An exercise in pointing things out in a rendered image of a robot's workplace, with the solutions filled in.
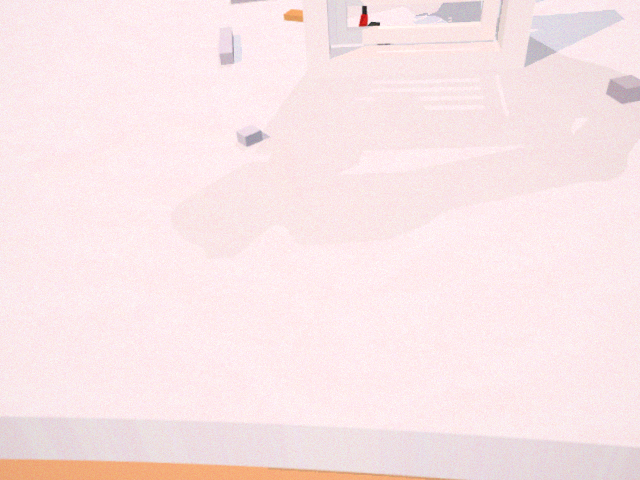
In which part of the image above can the orange rectangular block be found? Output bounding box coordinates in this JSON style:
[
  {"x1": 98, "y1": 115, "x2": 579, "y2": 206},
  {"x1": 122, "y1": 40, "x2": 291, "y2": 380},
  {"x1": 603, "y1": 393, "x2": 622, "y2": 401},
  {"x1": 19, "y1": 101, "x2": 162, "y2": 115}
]
[{"x1": 283, "y1": 9, "x2": 304, "y2": 22}]

